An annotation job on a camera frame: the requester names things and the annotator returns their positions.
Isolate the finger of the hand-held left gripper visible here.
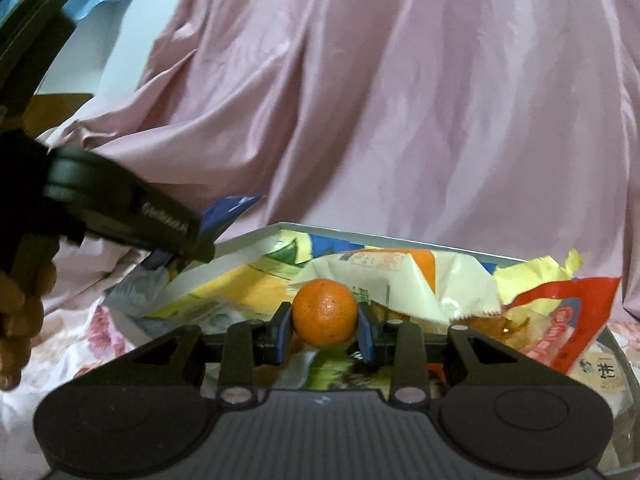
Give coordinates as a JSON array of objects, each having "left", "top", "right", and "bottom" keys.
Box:
[{"left": 150, "top": 220, "right": 217, "bottom": 265}]

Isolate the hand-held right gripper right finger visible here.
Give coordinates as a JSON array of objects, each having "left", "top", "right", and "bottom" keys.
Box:
[{"left": 357, "top": 302, "right": 521, "bottom": 406}]

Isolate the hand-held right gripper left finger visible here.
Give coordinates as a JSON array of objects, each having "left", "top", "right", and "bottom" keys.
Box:
[{"left": 127, "top": 302, "right": 293, "bottom": 407}]

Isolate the blue snack packet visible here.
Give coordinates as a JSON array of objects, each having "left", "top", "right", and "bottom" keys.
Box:
[{"left": 200, "top": 195, "right": 267, "bottom": 242}]

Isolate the mandarin orange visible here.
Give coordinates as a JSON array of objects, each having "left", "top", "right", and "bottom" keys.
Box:
[{"left": 291, "top": 279, "right": 360, "bottom": 347}]

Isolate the cream orange layer cake packet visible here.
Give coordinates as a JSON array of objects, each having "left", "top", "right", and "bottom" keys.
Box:
[{"left": 287, "top": 247, "right": 502, "bottom": 324}]

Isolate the grey cardboard box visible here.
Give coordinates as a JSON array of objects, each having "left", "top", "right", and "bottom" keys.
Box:
[{"left": 145, "top": 222, "right": 640, "bottom": 480}]

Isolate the red dried meat packet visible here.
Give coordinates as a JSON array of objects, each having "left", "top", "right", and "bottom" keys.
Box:
[{"left": 450, "top": 276, "right": 624, "bottom": 377}]

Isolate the white rice cracker packet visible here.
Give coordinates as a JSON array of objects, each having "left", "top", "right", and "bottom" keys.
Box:
[{"left": 570, "top": 356, "right": 627, "bottom": 392}]

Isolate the person's left hand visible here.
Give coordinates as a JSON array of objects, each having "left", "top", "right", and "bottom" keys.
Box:
[{"left": 0, "top": 242, "right": 57, "bottom": 392}]

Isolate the blue yellow printed paper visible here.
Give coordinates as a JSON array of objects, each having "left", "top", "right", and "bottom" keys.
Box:
[{"left": 150, "top": 230, "right": 584, "bottom": 356}]

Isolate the wooden headboard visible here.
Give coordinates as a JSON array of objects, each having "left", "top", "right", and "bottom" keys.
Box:
[{"left": 22, "top": 92, "right": 94, "bottom": 137}]

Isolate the pink satin cloth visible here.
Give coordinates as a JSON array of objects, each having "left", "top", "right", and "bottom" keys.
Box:
[{"left": 45, "top": 0, "right": 640, "bottom": 331}]

